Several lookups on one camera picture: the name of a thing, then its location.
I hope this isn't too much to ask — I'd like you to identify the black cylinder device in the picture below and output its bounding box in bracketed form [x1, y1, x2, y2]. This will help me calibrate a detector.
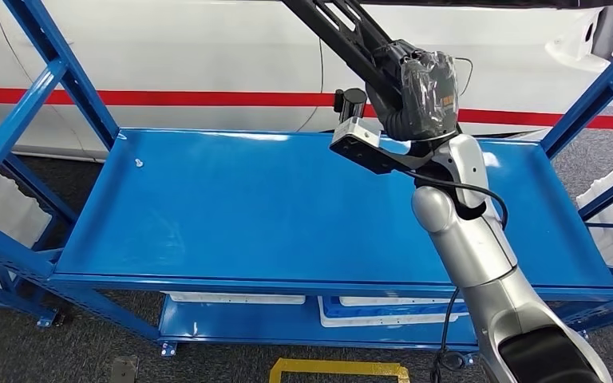
[334, 88, 369, 125]

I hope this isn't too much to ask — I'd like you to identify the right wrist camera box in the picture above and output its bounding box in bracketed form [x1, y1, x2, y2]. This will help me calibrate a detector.
[329, 116, 426, 176]

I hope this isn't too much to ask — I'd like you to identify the white fuel filler flap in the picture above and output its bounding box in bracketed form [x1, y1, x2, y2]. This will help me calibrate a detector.
[455, 57, 475, 97]

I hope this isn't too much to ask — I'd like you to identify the blue metal shelf rack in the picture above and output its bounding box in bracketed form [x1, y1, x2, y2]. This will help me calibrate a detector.
[0, 0, 613, 357]

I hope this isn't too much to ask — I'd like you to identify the white car with red stripe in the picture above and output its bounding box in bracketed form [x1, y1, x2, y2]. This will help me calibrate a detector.
[0, 0, 613, 160]

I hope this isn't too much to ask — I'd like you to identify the black hanging arm cable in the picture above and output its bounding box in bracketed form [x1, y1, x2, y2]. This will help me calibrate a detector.
[429, 287, 467, 383]

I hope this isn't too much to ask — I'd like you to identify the grey floor plate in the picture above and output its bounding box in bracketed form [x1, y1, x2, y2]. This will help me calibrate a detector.
[109, 355, 140, 383]

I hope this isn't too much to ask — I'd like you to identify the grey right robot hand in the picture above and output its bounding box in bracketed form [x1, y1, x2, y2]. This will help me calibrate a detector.
[372, 41, 461, 140]

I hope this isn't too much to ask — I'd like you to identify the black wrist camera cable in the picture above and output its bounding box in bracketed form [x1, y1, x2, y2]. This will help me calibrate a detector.
[401, 168, 509, 231]

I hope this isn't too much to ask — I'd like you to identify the yellow floor tape rectangle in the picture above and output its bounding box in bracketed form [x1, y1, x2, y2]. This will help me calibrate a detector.
[268, 357, 410, 383]

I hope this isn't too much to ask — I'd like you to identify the long black plastic part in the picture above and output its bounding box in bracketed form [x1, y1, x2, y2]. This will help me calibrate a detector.
[283, 0, 418, 107]

